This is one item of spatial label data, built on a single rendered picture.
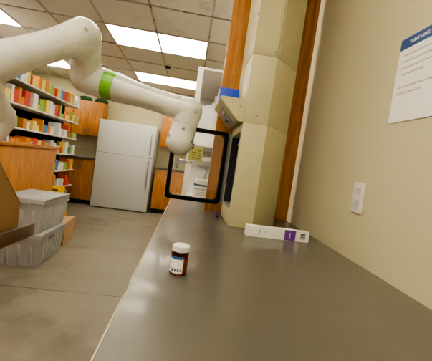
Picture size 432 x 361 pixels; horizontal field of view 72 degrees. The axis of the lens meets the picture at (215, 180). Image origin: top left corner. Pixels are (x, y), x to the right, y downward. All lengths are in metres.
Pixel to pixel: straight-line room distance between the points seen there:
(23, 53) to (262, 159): 0.94
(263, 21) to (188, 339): 1.28
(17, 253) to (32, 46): 2.52
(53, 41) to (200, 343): 0.97
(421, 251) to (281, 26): 1.04
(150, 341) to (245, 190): 0.95
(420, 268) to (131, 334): 0.75
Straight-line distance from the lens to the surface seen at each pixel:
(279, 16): 1.51
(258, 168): 1.34
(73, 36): 1.19
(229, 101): 1.34
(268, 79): 1.39
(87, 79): 1.29
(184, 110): 1.19
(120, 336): 0.50
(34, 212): 3.21
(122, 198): 6.38
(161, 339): 0.50
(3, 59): 1.04
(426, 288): 0.97
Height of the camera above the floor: 1.20
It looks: 3 degrees down
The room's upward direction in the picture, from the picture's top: 8 degrees clockwise
